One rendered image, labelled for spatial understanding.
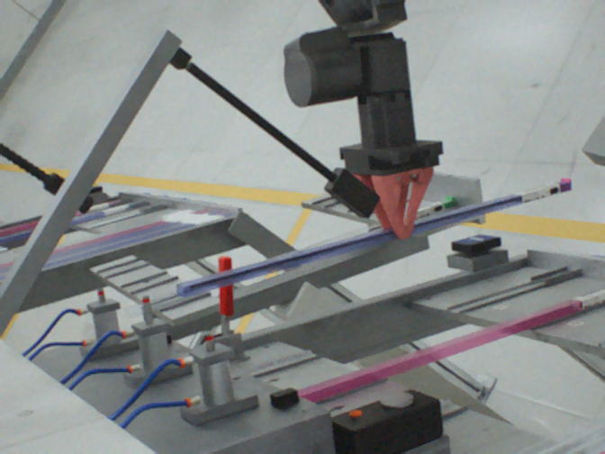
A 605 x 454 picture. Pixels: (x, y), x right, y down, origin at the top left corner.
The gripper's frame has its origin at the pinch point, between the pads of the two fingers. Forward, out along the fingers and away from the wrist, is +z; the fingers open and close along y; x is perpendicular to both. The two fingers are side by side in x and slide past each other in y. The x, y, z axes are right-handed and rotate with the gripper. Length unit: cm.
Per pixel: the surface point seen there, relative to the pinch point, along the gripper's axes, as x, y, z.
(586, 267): 24.7, 2.7, 9.6
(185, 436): -36.9, 25.4, 3.3
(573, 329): 8.4, 16.1, 10.0
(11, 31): 162, -751, -55
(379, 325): 1.0, -7.1, 12.2
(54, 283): -15, -84, 16
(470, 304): 8.6, 0.2, 10.4
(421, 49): 146, -181, -11
